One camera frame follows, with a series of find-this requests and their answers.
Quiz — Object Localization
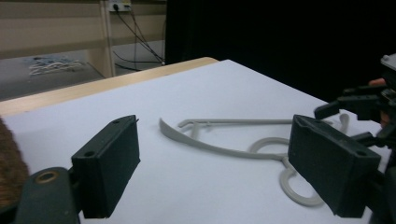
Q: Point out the grey plastic forceps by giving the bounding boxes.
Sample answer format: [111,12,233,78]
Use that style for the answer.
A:
[159,113,351,207]

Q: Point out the brown woven basket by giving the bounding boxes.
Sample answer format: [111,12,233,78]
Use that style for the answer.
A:
[0,117,31,208]

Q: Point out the black curtain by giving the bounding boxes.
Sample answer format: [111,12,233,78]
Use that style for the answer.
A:
[164,0,396,104]

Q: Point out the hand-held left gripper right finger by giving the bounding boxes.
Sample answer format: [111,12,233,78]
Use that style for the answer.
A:
[288,114,382,218]

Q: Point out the pile of white blue cables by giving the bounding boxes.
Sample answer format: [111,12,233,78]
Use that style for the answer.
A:
[23,55,86,77]

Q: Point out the white wall socket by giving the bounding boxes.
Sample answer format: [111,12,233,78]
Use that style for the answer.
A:
[107,0,133,13]

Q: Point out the white table cover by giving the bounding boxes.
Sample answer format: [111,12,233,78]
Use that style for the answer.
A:
[1,59,395,224]

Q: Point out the beige shelf unit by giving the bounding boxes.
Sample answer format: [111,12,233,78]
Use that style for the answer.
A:
[0,0,168,78]

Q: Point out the black cable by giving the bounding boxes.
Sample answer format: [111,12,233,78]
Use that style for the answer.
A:
[112,50,165,72]
[114,4,165,64]

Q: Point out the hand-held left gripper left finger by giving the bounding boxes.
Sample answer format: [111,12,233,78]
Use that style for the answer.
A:
[71,115,141,218]

